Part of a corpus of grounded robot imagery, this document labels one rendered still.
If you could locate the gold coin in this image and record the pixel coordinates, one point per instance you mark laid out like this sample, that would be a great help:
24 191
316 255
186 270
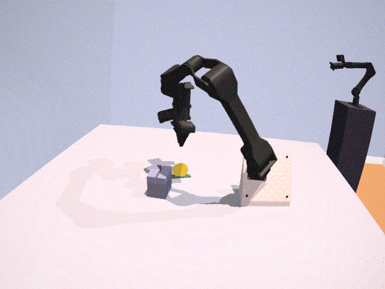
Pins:
180 169

